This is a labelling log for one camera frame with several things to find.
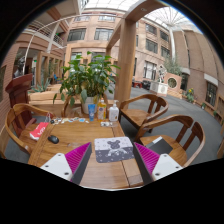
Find white pump sanitizer bottle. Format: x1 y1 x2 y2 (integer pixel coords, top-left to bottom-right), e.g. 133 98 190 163
109 100 119 122

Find wooden chair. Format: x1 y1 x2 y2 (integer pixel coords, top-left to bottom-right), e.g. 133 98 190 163
135 114 206 167
5 103 55 154
119 94 169 129

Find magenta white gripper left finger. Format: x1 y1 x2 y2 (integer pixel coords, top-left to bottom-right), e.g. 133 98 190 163
41 143 92 185

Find dark red wooden podium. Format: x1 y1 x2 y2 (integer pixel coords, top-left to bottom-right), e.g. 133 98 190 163
5 74 32 107

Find blue tube bottle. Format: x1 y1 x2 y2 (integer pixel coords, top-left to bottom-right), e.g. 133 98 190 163
88 104 95 121

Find white statue pedestal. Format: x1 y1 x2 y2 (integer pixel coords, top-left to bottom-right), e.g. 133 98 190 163
150 81 168 97

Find wooden chair near right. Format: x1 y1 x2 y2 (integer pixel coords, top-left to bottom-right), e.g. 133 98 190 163
135 114 206 167

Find wooden chair far right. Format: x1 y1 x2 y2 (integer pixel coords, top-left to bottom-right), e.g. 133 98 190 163
119 94 169 129

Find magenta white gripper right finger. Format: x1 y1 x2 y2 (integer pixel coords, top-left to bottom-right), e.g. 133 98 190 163
133 143 182 183

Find dark grey laptop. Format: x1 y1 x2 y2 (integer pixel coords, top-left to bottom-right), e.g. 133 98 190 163
146 136 173 154

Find yellow orange bottle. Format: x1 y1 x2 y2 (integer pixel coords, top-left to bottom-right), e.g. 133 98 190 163
97 99 106 121

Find small packets on table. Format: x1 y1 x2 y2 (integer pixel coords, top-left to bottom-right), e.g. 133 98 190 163
100 122 113 127

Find green potted plant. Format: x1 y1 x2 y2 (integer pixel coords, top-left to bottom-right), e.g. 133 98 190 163
59 54 118 114

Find black computer mouse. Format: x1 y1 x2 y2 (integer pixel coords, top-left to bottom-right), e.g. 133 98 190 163
48 135 59 144

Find red white bag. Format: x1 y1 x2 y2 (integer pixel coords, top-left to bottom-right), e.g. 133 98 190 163
30 122 48 140

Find wooden chair left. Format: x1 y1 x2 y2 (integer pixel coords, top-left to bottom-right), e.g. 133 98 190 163
5 103 55 154

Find wooden pillar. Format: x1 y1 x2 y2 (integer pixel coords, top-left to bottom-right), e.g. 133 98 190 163
114 19 136 104

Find grey bear mouse pad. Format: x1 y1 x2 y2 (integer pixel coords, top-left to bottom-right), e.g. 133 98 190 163
94 137 134 163

